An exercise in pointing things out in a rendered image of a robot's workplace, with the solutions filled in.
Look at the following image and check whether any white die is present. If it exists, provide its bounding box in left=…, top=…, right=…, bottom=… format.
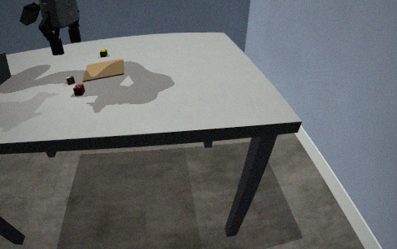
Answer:
left=66, top=74, right=75, bottom=85

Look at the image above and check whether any tan mat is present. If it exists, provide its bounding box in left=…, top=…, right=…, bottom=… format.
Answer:
left=82, top=59, right=124, bottom=82

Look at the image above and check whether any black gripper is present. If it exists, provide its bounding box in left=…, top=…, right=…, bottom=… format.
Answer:
left=38, top=0, right=81, bottom=55

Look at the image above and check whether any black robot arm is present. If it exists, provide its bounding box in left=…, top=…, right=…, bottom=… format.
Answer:
left=20, top=2, right=41, bottom=26

